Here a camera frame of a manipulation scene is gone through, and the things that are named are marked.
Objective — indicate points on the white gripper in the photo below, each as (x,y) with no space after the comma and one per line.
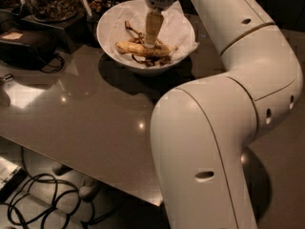
(154,20)

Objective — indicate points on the ripe spotted banana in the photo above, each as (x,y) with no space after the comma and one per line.
(141,50)

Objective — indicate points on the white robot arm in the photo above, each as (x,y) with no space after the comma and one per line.
(199,129)

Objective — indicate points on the white paper bowl liner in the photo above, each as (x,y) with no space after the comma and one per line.
(123,40)

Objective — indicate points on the white ceramic bowl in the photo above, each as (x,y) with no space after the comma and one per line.
(175,31)

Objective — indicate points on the brown banana peel scraps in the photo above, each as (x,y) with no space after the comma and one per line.
(147,61)

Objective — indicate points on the white label tag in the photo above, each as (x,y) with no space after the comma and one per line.
(87,7)

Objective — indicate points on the dark metal stand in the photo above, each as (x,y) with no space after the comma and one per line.
(70,35)

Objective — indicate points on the glass jar of nuts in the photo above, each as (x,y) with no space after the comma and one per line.
(52,10)

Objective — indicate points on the black box device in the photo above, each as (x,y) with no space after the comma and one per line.
(28,50)

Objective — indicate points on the white shoe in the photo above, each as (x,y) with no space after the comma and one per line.
(89,188)

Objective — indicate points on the grey floor box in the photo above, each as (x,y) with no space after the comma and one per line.
(11,176)

